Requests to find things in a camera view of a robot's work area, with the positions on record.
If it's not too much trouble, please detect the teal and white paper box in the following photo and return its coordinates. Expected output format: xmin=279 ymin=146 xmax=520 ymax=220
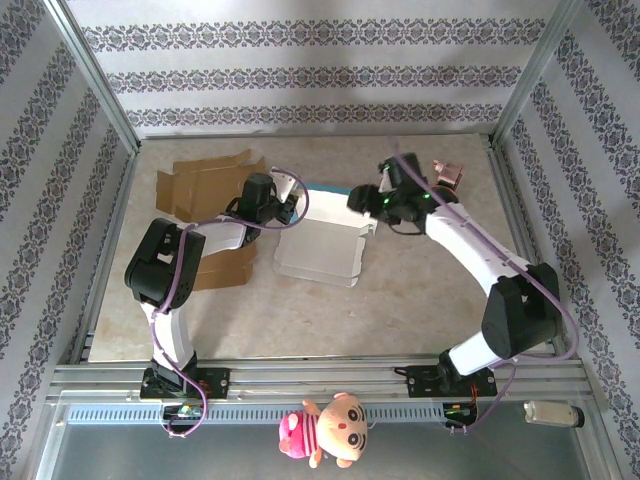
xmin=272 ymin=183 xmax=379 ymax=289

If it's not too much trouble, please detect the brown cardboard box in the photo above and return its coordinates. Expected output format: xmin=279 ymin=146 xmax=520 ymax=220
xmin=155 ymin=148 xmax=266 ymax=292

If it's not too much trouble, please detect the small pink toy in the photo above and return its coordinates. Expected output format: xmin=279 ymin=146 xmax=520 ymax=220
xmin=432 ymin=158 xmax=467 ymax=190

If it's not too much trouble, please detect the plush doll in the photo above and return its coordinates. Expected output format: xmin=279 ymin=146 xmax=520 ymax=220
xmin=277 ymin=392 xmax=369 ymax=470

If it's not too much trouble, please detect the left circuit board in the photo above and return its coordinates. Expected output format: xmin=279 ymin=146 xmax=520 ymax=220
xmin=164 ymin=403 xmax=204 ymax=420

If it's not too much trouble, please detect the clear bottle with black cap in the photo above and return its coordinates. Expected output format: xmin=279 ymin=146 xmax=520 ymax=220
xmin=523 ymin=399 xmax=585 ymax=429

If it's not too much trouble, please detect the grey metal shelf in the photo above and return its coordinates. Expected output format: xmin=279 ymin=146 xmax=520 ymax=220
xmin=37 ymin=399 xmax=609 ymax=480

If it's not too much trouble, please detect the aluminium back rail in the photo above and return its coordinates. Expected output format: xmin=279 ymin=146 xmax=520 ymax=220
xmin=137 ymin=130 xmax=496 ymax=142

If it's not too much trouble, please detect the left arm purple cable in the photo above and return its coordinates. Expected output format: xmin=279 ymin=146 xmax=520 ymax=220
xmin=151 ymin=167 xmax=311 ymax=440

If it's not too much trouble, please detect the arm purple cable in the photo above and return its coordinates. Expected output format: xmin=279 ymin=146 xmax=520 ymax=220
xmin=388 ymin=141 xmax=580 ymax=435
xmin=151 ymin=167 xmax=311 ymax=440

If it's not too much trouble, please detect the left aluminium side rail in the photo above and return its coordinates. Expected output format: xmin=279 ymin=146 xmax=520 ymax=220
xmin=69 ymin=148 xmax=142 ymax=364

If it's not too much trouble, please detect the aluminium front rail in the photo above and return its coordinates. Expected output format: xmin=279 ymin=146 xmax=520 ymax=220
xmin=49 ymin=355 xmax=596 ymax=401

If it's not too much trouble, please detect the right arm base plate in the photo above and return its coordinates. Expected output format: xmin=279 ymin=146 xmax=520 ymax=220
xmin=394 ymin=364 xmax=499 ymax=400

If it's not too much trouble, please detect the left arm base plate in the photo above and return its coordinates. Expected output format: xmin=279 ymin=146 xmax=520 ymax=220
xmin=139 ymin=366 xmax=231 ymax=401

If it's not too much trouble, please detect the right aluminium post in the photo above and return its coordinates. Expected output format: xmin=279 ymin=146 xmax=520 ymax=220
xmin=492 ymin=0 xmax=584 ymax=146

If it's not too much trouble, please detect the aluminium post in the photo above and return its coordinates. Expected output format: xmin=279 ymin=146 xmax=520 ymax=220
xmin=492 ymin=0 xmax=584 ymax=146
xmin=42 ymin=0 xmax=141 ymax=151

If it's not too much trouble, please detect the grey slotted cable duct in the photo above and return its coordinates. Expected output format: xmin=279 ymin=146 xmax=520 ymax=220
xmin=67 ymin=403 xmax=479 ymax=426

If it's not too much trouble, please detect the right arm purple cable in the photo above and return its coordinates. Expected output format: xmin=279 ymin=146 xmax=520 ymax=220
xmin=388 ymin=141 xmax=580 ymax=435

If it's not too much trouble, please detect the left aluminium post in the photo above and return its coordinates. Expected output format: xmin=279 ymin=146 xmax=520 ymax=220
xmin=42 ymin=0 xmax=141 ymax=151

